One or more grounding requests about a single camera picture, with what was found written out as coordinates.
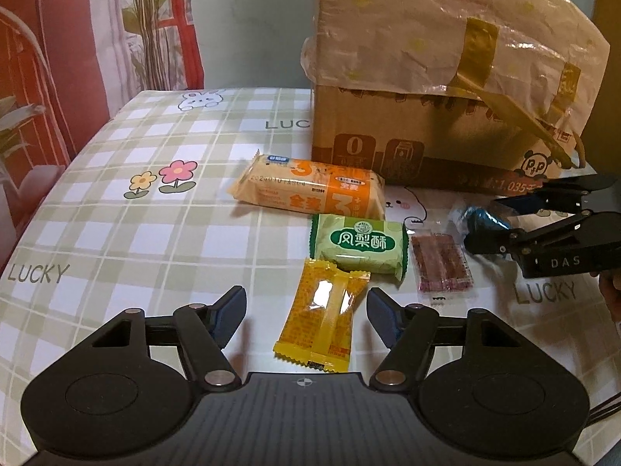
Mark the cardboard box with plastic liner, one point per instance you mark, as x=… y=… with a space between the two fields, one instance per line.
x=436 y=24

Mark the clear packet of red snack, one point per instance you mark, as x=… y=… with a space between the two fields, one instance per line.
x=439 y=262

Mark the orange biscuit packet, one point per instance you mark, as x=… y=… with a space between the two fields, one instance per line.
x=310 y=184

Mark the blue candy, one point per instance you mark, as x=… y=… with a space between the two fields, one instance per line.
x=480 y=218

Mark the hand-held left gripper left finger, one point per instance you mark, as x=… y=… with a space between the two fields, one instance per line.
x=228 y=315

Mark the green pastry packet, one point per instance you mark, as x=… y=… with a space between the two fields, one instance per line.
x=359 y=242

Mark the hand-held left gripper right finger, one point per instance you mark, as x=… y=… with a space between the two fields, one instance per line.
x=383 y=318

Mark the person's right hand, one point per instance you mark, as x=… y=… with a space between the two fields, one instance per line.
x=612 y=298

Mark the yellow snack packet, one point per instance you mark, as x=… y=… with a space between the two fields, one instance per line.
x=320 y=320

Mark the red white plant-print curtain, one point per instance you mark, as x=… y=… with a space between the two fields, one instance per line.
x=73 y=58

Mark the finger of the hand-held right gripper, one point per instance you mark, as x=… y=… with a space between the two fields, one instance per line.
x=558 y=191
x=529 y=235

